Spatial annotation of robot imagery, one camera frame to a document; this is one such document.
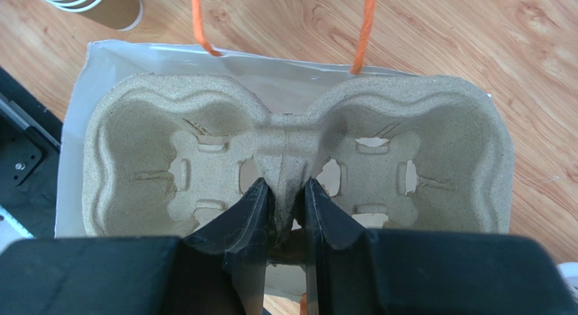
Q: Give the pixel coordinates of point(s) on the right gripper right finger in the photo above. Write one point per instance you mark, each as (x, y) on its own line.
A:
(354, 270)

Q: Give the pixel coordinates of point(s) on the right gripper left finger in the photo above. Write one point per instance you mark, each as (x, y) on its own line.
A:
(219, 269)

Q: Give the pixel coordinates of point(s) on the pulp cup carrier tray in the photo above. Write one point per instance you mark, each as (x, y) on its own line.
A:
(163, 153)

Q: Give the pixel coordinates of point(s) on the paper takeout bag orange handles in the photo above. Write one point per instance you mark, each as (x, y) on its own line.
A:
(283, 86)

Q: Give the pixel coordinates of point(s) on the stack of paper cups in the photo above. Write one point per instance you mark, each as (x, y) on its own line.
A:
(121, 15)

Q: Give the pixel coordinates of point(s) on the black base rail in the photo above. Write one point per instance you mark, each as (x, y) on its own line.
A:
(30, 151)

